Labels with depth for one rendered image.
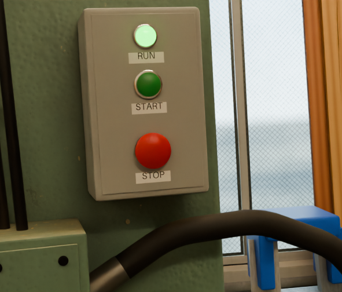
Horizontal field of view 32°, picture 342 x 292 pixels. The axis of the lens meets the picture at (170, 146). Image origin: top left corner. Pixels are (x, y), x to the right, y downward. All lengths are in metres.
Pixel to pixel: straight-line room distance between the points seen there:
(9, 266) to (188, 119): 0.19
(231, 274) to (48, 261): 1.59
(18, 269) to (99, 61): 0.18
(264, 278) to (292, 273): 0.80
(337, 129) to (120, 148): 1.46
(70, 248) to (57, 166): 0.10
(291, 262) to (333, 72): 0.66
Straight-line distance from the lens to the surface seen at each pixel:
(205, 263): 0.60
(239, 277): 2.06
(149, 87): 0.50
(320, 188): 1.94
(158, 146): 0.50
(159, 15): 0.51
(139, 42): 0.50
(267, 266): 1.30
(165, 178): 0.51
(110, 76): 0.50
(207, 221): 0.54
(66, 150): 0.56
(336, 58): 1.94
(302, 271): 2.11
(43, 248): 0.48
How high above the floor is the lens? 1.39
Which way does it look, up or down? 3 degrees down
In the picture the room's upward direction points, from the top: 3 degrees counter-clockwise
